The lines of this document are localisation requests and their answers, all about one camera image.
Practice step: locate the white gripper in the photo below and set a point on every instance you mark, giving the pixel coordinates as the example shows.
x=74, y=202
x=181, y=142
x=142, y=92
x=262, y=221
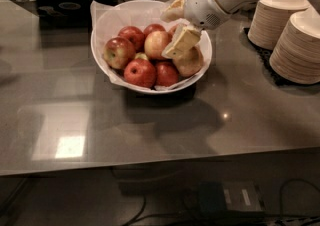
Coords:
x=202, y=5

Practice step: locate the yellow-red apple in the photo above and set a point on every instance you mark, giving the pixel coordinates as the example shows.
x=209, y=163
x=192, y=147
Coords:
x=155, y=43

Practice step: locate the red apple back right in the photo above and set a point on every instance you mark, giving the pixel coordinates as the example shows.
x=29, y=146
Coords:
x=172, y=30

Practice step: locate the red apple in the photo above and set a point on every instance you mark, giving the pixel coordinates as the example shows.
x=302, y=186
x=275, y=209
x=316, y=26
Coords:
x=140, y=72
x=134, y=35
x=172, y=30
x=167, y=74
x=153, y=27
x=118, y=52

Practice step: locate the red apple back middle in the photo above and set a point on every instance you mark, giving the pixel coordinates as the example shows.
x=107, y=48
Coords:
x=153, y=27

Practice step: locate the yellowish apple right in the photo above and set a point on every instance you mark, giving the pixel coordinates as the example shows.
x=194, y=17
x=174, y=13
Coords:
x=189, y=63

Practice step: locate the small green-yellow apple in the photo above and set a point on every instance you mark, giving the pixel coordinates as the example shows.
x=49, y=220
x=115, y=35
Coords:
x=141, y=55

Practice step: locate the red apple back left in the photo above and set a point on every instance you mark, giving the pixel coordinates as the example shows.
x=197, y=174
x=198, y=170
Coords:
x=134, y=35

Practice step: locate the white bowl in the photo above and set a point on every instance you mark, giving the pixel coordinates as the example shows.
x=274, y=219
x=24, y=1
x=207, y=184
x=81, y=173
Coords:
x=100, y=53

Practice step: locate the red apple front right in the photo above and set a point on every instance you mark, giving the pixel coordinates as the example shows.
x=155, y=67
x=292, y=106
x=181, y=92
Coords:
x=167, y=74

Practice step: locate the white paper liner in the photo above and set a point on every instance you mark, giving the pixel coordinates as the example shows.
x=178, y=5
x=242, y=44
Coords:
x=113, y=16

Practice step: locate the black mat under plates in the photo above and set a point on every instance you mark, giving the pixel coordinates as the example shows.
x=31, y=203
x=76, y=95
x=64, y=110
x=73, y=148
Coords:
x=279, y=80

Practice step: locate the paper plate stack rear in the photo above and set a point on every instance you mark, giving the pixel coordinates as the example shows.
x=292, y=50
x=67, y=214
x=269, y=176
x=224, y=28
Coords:
x=270, y=18

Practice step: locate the paper plate stack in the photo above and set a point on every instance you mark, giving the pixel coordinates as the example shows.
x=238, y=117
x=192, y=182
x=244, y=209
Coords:
x=296, y=56
x=270, y=18

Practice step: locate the paper plate stack front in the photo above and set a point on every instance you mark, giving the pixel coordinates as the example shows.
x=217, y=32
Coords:
x=296, y=56

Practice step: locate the black power box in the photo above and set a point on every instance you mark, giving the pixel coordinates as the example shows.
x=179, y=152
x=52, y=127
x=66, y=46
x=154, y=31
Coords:
x=242, y=197

